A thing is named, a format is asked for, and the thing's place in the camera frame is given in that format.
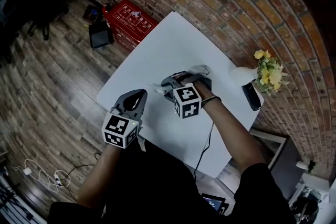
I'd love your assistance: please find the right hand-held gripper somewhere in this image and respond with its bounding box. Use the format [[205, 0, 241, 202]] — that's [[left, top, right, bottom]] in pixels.
[[160, 71, 203, 119]]

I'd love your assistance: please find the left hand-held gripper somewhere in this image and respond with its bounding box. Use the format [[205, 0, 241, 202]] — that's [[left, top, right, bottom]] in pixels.
[[101, 88, 148, 150]]

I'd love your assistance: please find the grey white umbrella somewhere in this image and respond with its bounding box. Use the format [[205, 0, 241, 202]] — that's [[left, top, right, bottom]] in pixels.
[[146, 64, 213, 95]]

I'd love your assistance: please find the person's left forearm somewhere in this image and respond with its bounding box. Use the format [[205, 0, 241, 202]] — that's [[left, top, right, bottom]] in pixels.
[[76, 144, 123, 208]]

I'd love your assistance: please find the person's right forearm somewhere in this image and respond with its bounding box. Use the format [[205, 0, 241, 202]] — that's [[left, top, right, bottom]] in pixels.
[[201, 95, 266, 187]]

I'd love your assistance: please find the person's right hand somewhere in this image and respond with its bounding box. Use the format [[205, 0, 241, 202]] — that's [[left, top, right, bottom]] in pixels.
[[181, 74, 213, 100]]

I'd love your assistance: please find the black wrist band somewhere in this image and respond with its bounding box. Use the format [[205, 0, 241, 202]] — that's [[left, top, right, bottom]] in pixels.
[[201, 95, 222, 109]]

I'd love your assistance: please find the white table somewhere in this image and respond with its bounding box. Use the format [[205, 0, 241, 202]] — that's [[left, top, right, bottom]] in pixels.
[[96, 11, 265, 179]]

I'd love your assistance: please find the black case on table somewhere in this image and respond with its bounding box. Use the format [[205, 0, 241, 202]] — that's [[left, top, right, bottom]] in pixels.
[[241, 81, 264, 111]]

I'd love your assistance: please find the person's black clothing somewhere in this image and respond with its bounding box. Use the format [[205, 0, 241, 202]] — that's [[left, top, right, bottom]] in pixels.
[[47, 136, 295, 224]]

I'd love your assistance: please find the yellow flower bouquet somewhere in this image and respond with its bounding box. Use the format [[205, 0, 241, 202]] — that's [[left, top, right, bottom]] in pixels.
[[253, 49, 289, 98]]

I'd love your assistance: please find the black screen box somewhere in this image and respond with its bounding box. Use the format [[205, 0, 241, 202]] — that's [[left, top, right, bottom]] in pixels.
[[88, 20, 115, 50]]

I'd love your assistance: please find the red fire extinguisher box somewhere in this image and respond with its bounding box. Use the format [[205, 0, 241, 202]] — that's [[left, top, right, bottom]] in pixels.
[[106, 0, 160, 50]]

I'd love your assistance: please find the black tablet device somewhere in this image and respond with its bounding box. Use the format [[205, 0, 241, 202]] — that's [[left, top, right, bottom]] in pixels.
[[201, 193, 229, 216]]

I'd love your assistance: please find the dark grey side table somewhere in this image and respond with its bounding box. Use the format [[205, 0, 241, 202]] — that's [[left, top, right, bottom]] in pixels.
[[249, 128, 307, 201]]

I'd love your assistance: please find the red fire extinguisher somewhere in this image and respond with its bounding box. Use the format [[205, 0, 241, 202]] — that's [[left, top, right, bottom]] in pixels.
[[101, 0, 113, 27]]

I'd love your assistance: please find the small dark box blue sign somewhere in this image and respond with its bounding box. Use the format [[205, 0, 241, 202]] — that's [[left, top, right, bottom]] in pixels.
[[82, 4, 103, 23]]

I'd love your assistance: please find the small white vase green plant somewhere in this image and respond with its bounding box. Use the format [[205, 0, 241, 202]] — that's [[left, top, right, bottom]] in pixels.
[[296, 159, 318, 174]]

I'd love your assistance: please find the white cabinet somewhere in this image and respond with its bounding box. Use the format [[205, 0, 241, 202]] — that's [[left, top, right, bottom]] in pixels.
[[288, 173, 332, 218]]

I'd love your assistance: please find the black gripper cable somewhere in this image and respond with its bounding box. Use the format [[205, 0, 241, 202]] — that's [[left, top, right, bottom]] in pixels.
[[193, 122, 215, 182]]

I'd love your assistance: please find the black floor cable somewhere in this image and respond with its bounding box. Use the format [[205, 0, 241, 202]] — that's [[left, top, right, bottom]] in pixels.
[[59, 152, 102, 200]]

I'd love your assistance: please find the white charger cable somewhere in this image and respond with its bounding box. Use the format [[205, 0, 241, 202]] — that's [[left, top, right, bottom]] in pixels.
[[5, 158, 72, 194]]

